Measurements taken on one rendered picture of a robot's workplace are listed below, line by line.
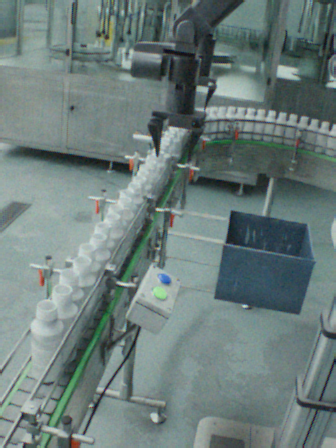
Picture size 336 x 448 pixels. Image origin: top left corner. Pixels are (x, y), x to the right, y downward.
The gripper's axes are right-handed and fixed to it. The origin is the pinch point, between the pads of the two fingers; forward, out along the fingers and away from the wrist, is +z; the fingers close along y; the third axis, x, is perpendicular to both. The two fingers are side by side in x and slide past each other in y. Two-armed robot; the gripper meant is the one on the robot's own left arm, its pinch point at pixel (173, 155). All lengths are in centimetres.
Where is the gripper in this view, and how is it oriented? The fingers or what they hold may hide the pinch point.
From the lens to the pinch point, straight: 102.5
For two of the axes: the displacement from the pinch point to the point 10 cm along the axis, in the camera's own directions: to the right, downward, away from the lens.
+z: -1.2, 9.0, 4.3
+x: 1.8, -4.0, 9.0
